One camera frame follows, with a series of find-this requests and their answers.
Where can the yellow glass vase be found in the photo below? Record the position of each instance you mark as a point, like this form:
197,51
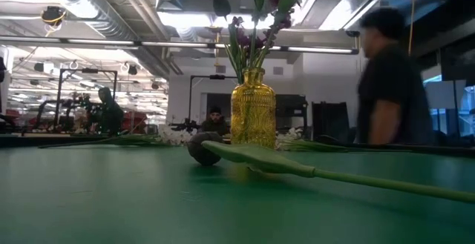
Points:
254,125

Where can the black gantry frame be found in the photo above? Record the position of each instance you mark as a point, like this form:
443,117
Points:
89,70
217,76

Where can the person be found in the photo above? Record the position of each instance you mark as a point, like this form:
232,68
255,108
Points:
215,123
107,114
393,88

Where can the corrugated silver ceiling duct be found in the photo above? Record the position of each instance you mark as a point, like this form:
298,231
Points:
111,25

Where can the white blossom spray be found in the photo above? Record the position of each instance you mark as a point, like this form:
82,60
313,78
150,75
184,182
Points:
293,135
174,136

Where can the white sign panel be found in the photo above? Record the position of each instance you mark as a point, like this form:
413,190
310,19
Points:
451,93

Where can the small black robot arm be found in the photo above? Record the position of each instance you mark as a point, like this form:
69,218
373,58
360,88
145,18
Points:
185,126

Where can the black cabinet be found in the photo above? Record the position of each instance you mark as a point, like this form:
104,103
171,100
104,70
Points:
330,121

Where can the green table mat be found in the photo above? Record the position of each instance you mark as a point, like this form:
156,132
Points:
237,218

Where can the black ceiling camera dome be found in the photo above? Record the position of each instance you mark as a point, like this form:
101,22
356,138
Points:
53,15

